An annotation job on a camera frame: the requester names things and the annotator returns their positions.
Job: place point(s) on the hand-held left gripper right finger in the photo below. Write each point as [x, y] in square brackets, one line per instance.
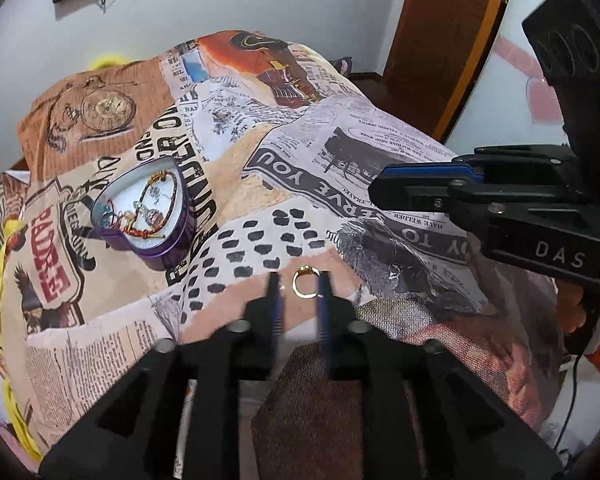
[324, 305]

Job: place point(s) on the yellow pillow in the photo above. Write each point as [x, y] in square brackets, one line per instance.
[107, 60]

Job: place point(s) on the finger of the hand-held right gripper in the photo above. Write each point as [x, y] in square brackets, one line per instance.
[430, 170]
[410, 192]

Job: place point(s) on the yellow cloth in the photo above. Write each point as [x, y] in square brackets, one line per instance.
[0, 320]

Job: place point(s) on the purple heart-shaped tin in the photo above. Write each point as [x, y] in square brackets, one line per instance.
[172, 240]

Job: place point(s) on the brown wooden door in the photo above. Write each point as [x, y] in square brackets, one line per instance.
[440, 35]

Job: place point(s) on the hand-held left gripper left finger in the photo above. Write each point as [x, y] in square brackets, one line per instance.
[275, 305]

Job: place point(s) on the person's right hand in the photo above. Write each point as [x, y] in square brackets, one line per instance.
[572, 307]

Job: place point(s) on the newspaper print blanket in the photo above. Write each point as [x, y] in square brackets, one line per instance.
[305, 200]

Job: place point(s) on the dark pillow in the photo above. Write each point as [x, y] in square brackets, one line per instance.
[342, 65]

